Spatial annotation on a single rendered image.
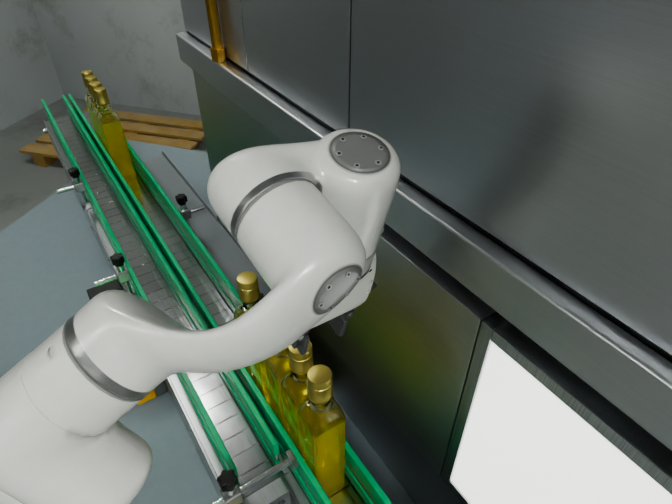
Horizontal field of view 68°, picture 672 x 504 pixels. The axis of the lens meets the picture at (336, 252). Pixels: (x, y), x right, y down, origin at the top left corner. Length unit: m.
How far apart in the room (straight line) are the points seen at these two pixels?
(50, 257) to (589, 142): 1.55
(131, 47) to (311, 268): 4.23
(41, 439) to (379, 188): 0.31
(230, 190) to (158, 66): 4.07
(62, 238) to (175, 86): 2.77
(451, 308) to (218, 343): 0.32
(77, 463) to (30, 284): 1.24
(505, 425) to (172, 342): 0.41
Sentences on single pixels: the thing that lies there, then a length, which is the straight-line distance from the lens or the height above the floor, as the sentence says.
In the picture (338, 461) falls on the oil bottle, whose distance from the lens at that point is 0.86.
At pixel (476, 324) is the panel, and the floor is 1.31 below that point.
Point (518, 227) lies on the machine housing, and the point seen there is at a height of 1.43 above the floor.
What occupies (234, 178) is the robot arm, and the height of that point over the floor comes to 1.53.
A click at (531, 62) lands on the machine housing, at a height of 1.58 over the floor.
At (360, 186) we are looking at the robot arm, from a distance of 0.39.
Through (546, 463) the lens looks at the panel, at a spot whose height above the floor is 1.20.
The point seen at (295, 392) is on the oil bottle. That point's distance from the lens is 0.78.
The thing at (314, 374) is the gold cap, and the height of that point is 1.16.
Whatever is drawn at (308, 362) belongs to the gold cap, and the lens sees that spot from 0.74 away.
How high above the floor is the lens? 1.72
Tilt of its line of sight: 39 degrees down
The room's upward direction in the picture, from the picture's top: straight up
